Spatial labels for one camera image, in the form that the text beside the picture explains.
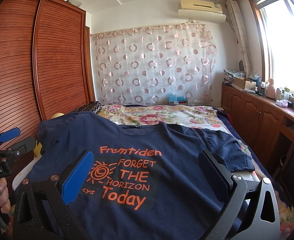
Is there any person's left hand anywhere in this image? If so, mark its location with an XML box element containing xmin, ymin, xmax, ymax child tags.
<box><xmin>0</xmin><ymin>178</ymin><xmax>11</xmax><ymax>213</ymax></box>

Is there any navy printed t-shirt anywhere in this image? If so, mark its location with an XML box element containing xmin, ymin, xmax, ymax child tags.
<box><xmin>29</xmin><ymin>112</ymin><xmax>254</xmax><ymax>239</ymax></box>

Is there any white air conditioner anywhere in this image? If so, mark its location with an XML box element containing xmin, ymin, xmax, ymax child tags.
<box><xmin>178</xmin><ymin>0</ymin><xmax>226</xmax><ymax>23</ymax></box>

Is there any floral bed blanket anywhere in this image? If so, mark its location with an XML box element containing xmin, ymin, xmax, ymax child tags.
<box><xmin>97</xmin><ymin>103</ymin><xmax>294</xmax><ymax>233</ymax></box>

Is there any circle patterned sheer curtain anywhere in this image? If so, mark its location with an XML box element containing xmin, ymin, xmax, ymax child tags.
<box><xmin>92</xmin><ymin>23</ymin><xmax>217</xmax><ymax>106</ymax></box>

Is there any dark circle patterned folded cloth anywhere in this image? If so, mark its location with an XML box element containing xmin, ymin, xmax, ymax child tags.
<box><xmin>71</xmin><ymin>101</ymin><xmax>102</xmax><ymax>114</ymax></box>

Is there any stack of papers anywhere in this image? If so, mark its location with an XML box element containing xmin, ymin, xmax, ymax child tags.
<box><xmin>223</xmin><ymin>69</ymin><xmax>246</xmax><ymax>83</ymax></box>

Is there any long wooden sideboard cabinet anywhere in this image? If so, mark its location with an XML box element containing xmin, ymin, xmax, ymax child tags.
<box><xmin>221</xmin><ymin>85</ymin><xmax>294</xmax><ymax>173</ymax></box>

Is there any cardboard box on sideboard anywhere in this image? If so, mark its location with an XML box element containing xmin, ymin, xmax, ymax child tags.
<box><xmin>234</xmin><ymin>77</ymin><xmax>256</xmax><ymax>90</ymax></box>

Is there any blue tissue pack box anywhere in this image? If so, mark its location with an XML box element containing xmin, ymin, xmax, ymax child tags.
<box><xmin>168</xmin><ymin>93</ymin><xmax>188</xmax><ymax>106</ymax></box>

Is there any white pink bottle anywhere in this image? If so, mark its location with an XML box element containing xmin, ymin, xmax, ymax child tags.
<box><xmin>265</xmin><ymin>79</ymin><xmax>276</xmax><ymax>99</ymax></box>

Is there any beige window drape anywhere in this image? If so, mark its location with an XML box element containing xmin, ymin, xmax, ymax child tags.
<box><xmin>226</xmin><ymin>0</ymin><xmax>252</xmax><ymax>77</ymax></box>

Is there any wooden louvered wardrobe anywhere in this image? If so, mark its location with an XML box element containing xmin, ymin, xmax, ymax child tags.
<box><xmin>0</xmin><ymin>0</ymin><xmax>94</xmax><ymax>139</ymax></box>

